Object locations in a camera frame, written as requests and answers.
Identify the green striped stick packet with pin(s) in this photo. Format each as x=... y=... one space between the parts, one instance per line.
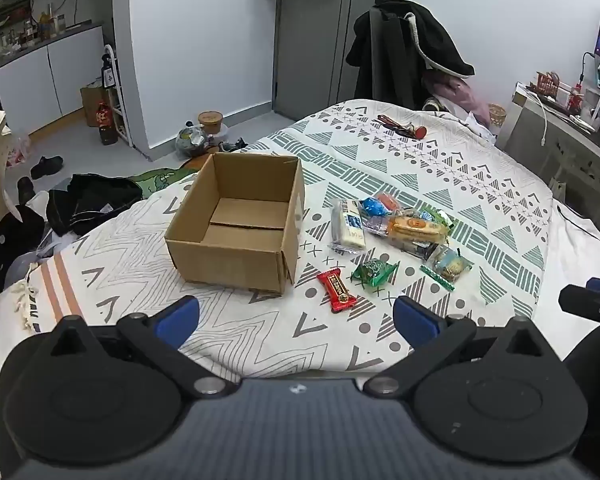
x=437 y=277

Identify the pink clothes pile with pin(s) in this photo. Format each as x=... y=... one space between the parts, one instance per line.
x=455 y=95

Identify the white long snack packet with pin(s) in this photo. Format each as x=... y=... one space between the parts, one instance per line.
x=350 y=230

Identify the green dinosaur mat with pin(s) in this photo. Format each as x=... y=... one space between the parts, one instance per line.
x=160 y=177

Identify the green candy packet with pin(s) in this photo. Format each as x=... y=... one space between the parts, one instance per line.
x=375 y=271

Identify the white desk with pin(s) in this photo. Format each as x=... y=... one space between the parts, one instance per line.
x=570 y=160

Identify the red-orange snack packet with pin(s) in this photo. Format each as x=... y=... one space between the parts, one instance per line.
x=389 y=201

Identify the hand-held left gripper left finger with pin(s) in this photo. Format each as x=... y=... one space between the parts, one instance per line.
x=177 y=321

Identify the dark bottle with red label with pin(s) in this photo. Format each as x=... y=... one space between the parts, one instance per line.
x=106 y=125

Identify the dark snack packet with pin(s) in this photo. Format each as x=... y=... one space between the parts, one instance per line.
x=420 y=250

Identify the brown paper bag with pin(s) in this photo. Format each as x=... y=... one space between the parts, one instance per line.
x=90 y=105

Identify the key bunch with red tag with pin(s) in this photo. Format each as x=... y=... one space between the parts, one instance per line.
x=400 y=127

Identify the instant noodle cup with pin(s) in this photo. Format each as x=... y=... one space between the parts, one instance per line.
x=210 y=121

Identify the clear plastic trash bag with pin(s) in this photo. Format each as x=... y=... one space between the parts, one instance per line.
x=190 y=139

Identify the black jacket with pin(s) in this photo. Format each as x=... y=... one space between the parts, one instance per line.
x=430 y=40

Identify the black spray bottle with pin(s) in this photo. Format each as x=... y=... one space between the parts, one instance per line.
x=107 y=70

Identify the white bed sheet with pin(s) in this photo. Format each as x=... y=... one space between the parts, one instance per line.
x=575 y=245

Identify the clear cookie packet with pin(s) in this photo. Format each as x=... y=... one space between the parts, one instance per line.
x=450 y=262

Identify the orange bread packet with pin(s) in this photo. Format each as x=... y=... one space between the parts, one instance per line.
x=415 y=229

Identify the pink plastic bag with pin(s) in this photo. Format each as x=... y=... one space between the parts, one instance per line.
x=19 y=150

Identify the red candy packet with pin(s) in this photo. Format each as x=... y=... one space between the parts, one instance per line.
x=336 y=290

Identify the white metal rack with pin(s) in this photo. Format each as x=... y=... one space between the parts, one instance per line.
x=122 y=105

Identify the wicker basket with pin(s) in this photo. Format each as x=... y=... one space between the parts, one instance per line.
x=497 y=115

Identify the blue snack packet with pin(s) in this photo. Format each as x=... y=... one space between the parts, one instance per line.
x=371 y=206

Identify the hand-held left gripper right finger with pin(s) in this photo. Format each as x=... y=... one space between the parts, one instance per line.
x=416 y=321

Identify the purple snack packet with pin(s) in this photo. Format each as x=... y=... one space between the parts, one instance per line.
x=377 y=224

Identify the grey door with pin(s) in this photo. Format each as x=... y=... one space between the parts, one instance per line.
x=320 y=50

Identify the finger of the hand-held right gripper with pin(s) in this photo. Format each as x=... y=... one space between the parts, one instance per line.
x=592 y=302

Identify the printed triangle pattern blanket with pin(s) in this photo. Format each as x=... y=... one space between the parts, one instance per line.
x=430 y=170

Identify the brown cardboard box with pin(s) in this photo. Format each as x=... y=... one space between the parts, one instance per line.
x=220 y=265

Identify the black shoe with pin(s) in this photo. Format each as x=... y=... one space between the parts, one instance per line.
x=26 y=189
x=46 y=167

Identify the black office chair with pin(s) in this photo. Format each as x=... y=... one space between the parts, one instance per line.
x=385 y=60

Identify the row of kitchen bottles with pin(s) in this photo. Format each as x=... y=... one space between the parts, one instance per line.
x=30 y=27

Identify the white kitchen cabinet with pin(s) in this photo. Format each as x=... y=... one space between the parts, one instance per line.
x=45 y=80

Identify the green-blue snack packet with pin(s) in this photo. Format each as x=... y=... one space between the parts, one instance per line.
x=430 y=215

